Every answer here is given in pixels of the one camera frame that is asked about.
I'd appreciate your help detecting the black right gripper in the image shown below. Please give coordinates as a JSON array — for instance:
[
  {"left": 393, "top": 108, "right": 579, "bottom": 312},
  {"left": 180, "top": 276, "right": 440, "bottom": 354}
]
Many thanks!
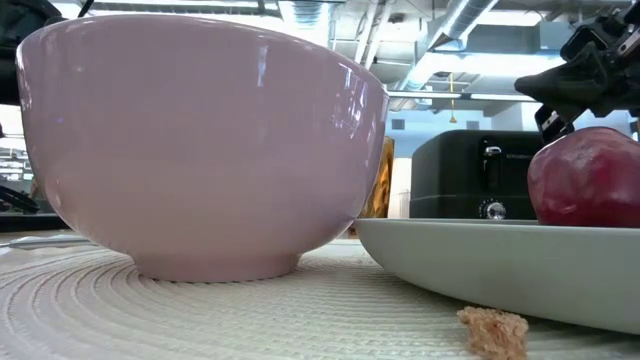
[{"left": 514, "top": 1, "right": 640, "bottom": 145}]

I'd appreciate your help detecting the red apple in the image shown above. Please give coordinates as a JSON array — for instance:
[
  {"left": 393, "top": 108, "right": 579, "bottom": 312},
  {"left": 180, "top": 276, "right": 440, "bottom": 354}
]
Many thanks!
[{"left": 526, "top": 125, "right": 640, "bottom": 229}]

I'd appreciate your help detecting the metal spoon with teal handle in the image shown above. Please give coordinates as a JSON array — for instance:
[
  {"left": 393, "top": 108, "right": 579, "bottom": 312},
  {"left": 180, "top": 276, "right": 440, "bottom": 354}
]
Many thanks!
[{"left": 0, "top": 234, "right": 99, "bottom": 251}]

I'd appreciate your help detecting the long ceiling light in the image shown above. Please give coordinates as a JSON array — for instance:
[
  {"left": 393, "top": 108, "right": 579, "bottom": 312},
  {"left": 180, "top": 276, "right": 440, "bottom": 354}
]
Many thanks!
[{"left": 387, "top": 89, "right": 540, "bottom": 103}]

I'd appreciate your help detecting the black four-slot toaster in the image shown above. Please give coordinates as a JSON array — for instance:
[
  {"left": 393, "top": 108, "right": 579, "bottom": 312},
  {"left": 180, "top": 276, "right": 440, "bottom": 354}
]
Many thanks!
[{"left": 409, "top": 129, "right": 547, "bottom": 221}]

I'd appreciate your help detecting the grey-green plate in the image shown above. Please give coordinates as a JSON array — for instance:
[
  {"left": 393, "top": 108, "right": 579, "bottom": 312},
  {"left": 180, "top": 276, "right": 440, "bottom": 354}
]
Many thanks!
[{"left": 353, "top": 217, "right": 640, "bottom": 336}]

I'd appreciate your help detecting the amber plastic cup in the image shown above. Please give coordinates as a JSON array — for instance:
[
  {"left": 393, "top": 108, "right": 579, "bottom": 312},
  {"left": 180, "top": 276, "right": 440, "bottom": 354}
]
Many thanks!
[{"left": 348, "top": 135, "right": 396, "bottom": 237}]

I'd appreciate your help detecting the brown cereal piece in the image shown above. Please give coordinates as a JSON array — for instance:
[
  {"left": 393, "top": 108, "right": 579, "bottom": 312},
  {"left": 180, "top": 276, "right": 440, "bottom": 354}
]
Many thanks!
[{"left": 456, "top": 305, "right": 530, "bottom": 360}]

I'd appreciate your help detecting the pale pink bowl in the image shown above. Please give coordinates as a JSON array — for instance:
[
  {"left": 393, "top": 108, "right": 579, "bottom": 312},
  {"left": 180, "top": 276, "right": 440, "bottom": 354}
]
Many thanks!
[{"left": 15, "top": 13, "right": 391, "bottom": 284}]

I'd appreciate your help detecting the round white woven placemat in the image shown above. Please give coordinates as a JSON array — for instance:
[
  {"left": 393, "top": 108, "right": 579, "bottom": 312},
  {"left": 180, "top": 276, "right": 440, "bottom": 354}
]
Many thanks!
[{"left": 0, "top": 238, "right": 640, "bottom": 360}]

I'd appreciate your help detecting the silver ventilation duct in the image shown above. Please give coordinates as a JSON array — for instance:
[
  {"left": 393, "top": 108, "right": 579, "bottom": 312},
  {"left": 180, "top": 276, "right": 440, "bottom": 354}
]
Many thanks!
[{"left": 393, "top": 0, "right": 502, "bottom": 101}]

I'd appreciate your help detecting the black aluminium table frame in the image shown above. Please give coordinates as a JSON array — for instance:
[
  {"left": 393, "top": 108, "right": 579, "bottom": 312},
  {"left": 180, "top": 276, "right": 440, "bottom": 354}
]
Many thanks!
[{"left": 0, "top": 213, "right": 70, "bottom": 234}]

